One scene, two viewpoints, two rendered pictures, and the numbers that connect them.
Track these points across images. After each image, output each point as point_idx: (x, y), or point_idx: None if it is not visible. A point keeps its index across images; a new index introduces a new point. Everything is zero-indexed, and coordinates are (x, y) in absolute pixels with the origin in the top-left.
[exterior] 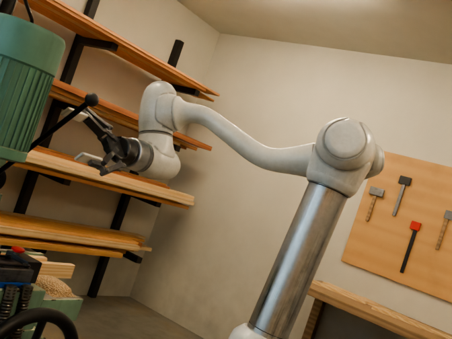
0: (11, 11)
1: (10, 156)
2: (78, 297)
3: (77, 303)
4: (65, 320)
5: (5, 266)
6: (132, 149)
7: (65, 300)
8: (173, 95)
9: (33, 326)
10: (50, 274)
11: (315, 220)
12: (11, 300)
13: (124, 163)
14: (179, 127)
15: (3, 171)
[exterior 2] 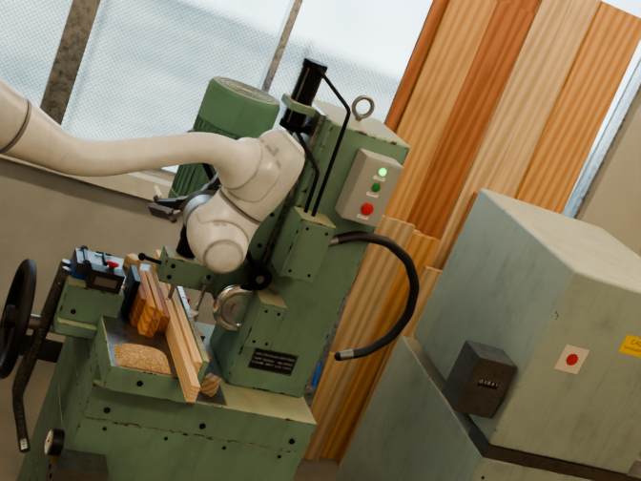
0: (297, 92)
1: (169, 195)
2: (114, 364)
3: (108, 365)
4: (24, 282)
5: (83, 253)
6: (186, 198)
7: (107, 351)
8: (254, 138)
9: (64, 322)
10: (180, 377)
11: None
12: (57, 269)
13: (171, 211)
14: (220, 178)
15: (249, 262)
